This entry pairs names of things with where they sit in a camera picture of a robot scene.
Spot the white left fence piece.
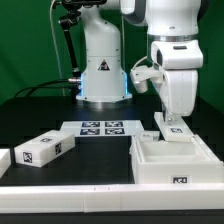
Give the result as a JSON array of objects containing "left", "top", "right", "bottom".
[{"left": 0, "top": 149, "right": 11, "bottom": 178}]

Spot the white front fence rail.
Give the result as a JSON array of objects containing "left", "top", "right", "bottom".
[{"left": 0, "top": 183, "right": 224, "bottom": 213}]

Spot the white marker base plate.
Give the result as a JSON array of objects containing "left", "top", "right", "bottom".
[{"left": 61, "top": 120, "right": 144, "bottom": 137}]

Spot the grey hanging cable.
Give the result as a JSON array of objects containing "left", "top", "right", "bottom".
[{"left": 49, "top": 0, "right": 67, "bottom": 98}]

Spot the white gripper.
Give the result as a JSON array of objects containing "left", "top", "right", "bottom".
[{"left": 151, "top": 40, "right": 203, "bottom": 122}]

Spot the white cabinet door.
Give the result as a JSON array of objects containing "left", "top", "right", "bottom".
[
  {"left": 140, "top": 131, "right": 160, "bottom": 142},
  {"left": 154, "top": 112, "right": 194, "bottom": 142}
]

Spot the white cabinet top block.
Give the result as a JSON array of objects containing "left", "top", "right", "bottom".
[{"left": 14, "top": 130, "right": 75, "bottom": 167}]

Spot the white cabinet body box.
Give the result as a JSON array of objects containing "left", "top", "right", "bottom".
[{"left": 130, "top": 135, "right": 224, "bottom": 184}]

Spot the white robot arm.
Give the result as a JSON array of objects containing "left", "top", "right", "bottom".
[{"left": 81, "top": 0, "right": 210, "bottom": 120}]

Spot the black cable bundle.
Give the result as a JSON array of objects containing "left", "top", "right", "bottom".
[{"left": 13, "top": 79, "right": 83, "bottom": 98}]

